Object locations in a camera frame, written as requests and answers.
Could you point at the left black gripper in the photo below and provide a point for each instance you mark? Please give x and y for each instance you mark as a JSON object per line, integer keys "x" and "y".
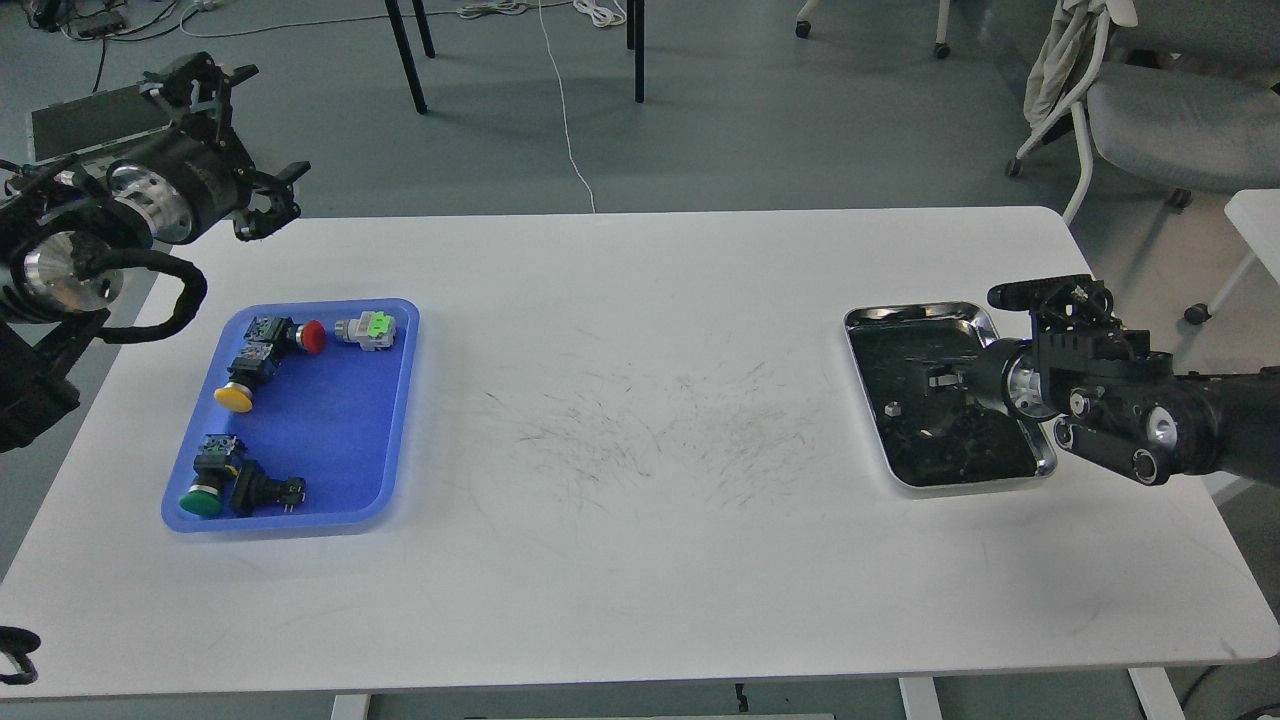
{"x": 180, "y": 187}

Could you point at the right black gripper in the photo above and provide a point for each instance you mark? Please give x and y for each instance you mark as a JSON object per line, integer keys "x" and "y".
{"x": 1077, "y": 350}

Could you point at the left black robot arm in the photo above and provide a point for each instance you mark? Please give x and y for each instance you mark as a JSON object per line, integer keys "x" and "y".
{"x": 65, "y": 246}

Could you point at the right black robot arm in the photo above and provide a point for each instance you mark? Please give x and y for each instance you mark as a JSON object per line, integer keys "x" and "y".
{"x": 1111, "y": 399}

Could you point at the silver metal tray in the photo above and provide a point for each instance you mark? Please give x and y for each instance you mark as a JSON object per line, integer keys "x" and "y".
{"x": 946, "y": 442}

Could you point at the grey plastic crate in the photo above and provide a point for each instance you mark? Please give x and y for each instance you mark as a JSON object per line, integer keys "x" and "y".
{"x": 100, "y": 122}

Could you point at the black table leg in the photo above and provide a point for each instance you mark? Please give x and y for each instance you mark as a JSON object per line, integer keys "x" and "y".
{"x": 635, "y": 42}
{"x": 405, "y": 53}

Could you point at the blue plastic tray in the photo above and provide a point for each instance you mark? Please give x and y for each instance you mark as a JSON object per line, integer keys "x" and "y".
{"x": 334, "y": 420}

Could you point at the grey office chair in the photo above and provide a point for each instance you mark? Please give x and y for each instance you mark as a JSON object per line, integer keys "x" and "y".
{"x": 1187, "y": 131}

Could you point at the black table leg right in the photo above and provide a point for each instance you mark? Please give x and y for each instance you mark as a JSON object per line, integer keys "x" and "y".
{"x": 635, "y": 42}

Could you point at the red push button switch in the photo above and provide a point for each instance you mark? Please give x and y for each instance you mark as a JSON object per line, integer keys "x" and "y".
{"x": 282, "y": 331}

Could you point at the yellow push button switch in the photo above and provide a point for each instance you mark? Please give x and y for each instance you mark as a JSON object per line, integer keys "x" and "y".
{"x": 255, "y": 363}

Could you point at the grey green switch part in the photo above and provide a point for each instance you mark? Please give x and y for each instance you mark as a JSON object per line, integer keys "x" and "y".
{"x": 371, "y": 331}

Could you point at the green push button switch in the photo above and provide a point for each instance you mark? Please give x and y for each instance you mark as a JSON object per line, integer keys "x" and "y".
{"x": 218, "y": 463}

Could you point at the black switch part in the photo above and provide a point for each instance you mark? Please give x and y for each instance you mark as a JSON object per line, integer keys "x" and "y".
{"x": 253, "y": 490}

